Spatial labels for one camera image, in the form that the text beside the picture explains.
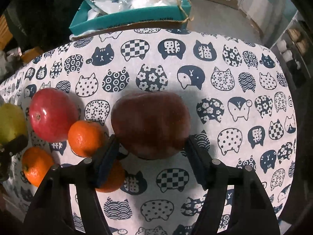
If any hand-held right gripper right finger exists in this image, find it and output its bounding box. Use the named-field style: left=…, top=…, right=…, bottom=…
left=186, top=135, right=282, bottom=235

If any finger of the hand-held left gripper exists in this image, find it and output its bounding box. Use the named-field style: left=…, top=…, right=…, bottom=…
left=0, top=135, right=28, bottom=182

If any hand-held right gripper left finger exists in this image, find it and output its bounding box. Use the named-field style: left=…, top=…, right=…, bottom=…
left=23, top=135, right=120, bottom=235

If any yellow pear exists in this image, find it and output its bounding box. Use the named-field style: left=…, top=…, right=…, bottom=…
left=0, top=103, right=28, bottom=144

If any large orange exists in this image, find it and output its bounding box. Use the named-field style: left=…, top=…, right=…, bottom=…
left=22, top=147, right=55, bottom=188

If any dark red apple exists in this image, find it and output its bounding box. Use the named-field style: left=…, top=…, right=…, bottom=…
left=111, top=90, right=192, bottom=161

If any small tangerine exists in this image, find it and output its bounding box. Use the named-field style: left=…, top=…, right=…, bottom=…
left=95, top=159, right=126, bottom=193
left=68, top=120, right=109, bottom=157

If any bright red apple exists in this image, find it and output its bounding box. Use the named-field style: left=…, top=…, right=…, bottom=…
left=29, top=88, right=80, bottom=143

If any cat print tablecloth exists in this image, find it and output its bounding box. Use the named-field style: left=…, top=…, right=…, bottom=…
left=0, top=27, right=297, bottom=235

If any wooden drawer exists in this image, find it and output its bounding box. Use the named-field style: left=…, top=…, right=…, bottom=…
left=0, top=15, right=14, bottom=52

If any black hooded coat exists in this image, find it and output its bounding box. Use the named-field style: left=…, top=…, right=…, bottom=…
left=5, top=0, right=84, bottom=52

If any teal box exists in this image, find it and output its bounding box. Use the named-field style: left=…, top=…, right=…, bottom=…
left=69, top=0, right=192, bottom=36

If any white shoe rack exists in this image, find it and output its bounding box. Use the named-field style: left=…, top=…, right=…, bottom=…
left=264, top=12, right=313, bottom=89

